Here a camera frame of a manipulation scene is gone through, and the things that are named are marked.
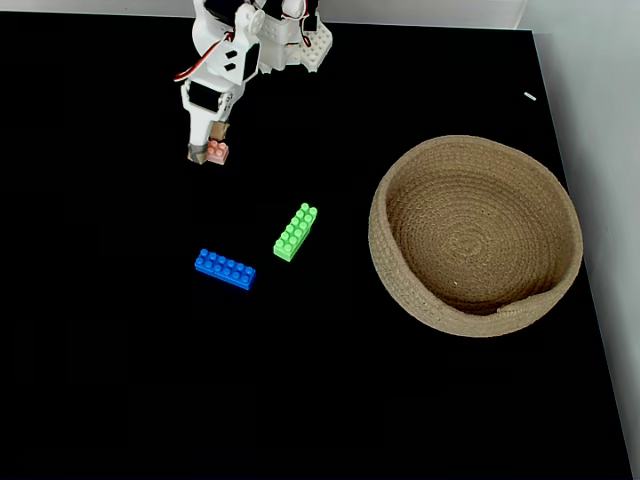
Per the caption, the pink lego block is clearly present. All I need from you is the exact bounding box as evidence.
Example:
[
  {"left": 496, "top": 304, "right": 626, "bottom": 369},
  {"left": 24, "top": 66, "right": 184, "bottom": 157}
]
[{"left": 206, "top": 139, "right": 231, "bottom": 166}]

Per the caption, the green lego block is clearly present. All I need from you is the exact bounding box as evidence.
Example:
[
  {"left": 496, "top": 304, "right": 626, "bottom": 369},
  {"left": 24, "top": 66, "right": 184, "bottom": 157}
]
[{"left": 272, "top": 201, "right": 319, "bottom": 263}]

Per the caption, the blue lego block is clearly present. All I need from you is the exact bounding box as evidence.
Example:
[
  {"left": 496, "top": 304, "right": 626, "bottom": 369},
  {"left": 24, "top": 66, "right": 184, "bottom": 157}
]
[{"left": 193, "top": 248, "right": 257, "bottom": 292}]

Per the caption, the red white black cable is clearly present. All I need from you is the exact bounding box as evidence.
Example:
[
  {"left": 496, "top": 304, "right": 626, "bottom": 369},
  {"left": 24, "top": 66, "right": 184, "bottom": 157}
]
[{"left": 173, "top": 30, "right": 236, "bottom": 84}]

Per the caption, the woven rope basket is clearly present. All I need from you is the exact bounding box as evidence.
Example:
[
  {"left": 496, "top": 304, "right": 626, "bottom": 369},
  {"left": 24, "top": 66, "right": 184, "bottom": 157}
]
[{"left": 367, "top": 134, "right": 585, "bottom": 339}]

